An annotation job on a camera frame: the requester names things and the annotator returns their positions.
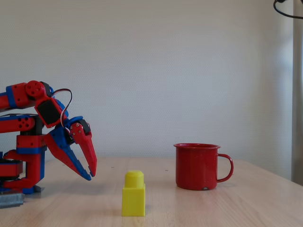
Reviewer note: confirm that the small grey base wedge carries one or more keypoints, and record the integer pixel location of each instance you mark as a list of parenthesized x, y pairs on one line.
[(39, 189)]

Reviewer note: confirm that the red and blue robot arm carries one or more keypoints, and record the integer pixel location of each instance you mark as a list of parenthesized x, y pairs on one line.
[(22, 95)]

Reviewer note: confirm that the red enamel mug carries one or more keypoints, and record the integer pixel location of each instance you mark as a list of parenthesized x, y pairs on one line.
[(196, 168)]

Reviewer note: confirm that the yellow toy building block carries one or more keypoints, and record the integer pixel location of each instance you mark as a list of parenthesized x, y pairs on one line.
[(133, 198)]

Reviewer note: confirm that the grey metal table clamp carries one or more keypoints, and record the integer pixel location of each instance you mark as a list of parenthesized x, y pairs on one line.
[(10, 201)]

